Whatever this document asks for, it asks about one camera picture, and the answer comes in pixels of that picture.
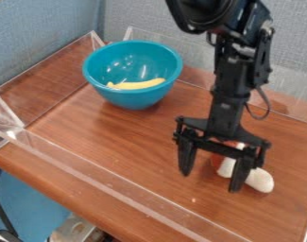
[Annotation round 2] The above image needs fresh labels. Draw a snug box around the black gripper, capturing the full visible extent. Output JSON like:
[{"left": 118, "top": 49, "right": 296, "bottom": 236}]
[{"left": 174, "top": 116, "right": 271, "bottom": 193}]

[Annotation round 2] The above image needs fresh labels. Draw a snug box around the plush mushroom toy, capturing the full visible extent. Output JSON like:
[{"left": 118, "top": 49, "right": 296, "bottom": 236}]
[{"left": 210, "top": 153, "right": 274, "bottom": 193}]

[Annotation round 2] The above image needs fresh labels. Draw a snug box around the blue plastic bowl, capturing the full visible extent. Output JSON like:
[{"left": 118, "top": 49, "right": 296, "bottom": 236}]
[{"left": 83, "top": 40, "right": 183, "bottom": 110}]

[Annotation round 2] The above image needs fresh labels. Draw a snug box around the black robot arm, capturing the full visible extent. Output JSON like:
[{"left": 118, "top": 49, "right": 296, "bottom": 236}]
[{"left": 166, "top": 0, "right": 274, "bottom": 193}]

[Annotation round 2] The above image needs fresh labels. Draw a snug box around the yellow plush banana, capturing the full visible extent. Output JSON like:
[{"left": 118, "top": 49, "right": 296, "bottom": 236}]
[{"left": 107, "top": 78, "right": 166, "bottom": 90}]

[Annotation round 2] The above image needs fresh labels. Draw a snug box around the white object under table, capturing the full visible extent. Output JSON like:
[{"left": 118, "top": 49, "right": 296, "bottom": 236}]
[{"left": 47, "top": 214, "right": 104, "bottom": 242}]

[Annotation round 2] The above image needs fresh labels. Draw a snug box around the black stand leg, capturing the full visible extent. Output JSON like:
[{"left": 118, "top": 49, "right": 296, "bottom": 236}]
[{"left": 0, "top": 204, "right": 22, "bottom": 242}]

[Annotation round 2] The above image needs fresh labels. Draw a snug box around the black cable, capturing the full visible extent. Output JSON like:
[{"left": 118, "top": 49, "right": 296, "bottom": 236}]
[{"left": 243, "top": 86, "right": 271, "bottom": 121}]

